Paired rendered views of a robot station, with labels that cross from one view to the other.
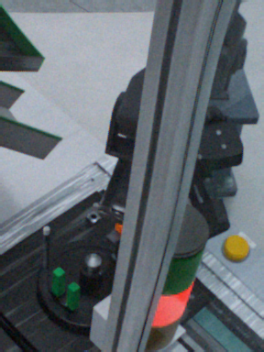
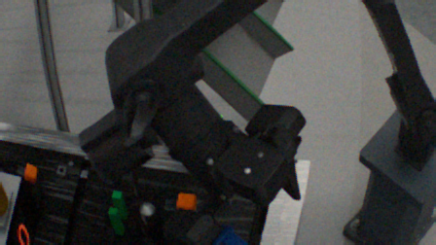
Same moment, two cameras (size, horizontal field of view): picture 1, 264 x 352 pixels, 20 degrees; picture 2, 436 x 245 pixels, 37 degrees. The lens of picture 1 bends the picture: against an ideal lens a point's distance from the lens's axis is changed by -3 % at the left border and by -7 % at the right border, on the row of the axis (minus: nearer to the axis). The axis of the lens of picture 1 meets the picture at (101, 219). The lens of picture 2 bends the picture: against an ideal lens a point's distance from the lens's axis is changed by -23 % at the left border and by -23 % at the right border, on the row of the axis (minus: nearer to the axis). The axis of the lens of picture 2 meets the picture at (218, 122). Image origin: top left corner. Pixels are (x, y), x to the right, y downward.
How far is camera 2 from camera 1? 64 cm
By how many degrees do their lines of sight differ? 38
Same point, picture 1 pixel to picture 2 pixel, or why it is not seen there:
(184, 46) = not seen: outside the picture
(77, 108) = (373, 120)
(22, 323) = (86, 214)
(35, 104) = (347, 90)
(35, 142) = (234, 92)
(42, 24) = (415, 40)
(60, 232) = (191, 188)
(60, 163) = (310, 154)
